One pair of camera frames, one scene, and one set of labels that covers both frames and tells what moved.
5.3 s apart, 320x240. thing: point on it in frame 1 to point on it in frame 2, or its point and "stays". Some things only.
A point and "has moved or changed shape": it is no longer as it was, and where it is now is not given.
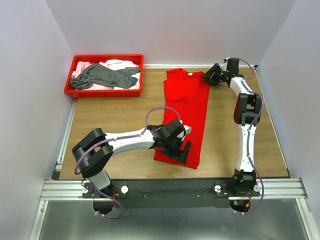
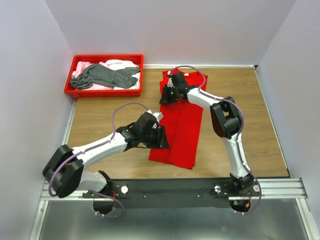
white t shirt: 116,64 stays
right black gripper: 214,69 to 165,99
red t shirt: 186,98 has moved or changed shape
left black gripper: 182,158 to 161,142
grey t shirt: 99,75 stays
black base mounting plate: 168,193 stays
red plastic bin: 137,59 stays
